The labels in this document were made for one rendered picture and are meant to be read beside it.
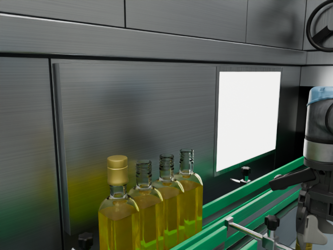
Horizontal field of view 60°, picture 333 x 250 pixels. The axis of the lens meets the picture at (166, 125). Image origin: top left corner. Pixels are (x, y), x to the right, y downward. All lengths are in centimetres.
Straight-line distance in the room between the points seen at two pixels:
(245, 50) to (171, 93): 37
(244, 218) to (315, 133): 29
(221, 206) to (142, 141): 30
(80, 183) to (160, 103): 26
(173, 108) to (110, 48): 22
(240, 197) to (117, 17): 60
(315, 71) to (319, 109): 83
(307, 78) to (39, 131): 119
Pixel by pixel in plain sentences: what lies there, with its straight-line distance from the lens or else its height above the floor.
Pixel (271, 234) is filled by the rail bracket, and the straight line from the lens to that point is 67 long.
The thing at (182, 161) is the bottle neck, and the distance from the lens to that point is 61.
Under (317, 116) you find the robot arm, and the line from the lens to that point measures 64.
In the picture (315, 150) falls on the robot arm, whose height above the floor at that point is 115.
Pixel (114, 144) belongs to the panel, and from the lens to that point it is 64.
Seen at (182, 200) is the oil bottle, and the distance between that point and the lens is 60.
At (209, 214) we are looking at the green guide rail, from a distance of 80.
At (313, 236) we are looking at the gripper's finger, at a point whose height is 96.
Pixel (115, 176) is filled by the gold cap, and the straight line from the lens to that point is 49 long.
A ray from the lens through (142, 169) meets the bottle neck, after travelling 53.
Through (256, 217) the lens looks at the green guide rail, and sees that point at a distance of 86.
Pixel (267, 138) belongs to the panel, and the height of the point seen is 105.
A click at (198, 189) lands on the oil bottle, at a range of 63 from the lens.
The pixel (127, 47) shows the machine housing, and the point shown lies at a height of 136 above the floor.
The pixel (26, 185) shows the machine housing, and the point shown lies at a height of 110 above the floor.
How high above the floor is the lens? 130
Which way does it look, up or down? 10 degrees down
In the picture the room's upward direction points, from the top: straight up
